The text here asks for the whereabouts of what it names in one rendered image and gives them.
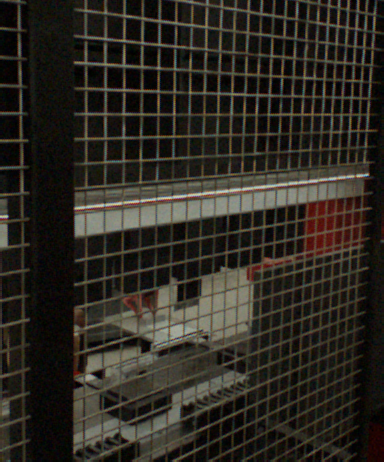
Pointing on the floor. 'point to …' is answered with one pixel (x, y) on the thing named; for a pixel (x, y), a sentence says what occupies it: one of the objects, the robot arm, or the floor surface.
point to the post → (42, 200)
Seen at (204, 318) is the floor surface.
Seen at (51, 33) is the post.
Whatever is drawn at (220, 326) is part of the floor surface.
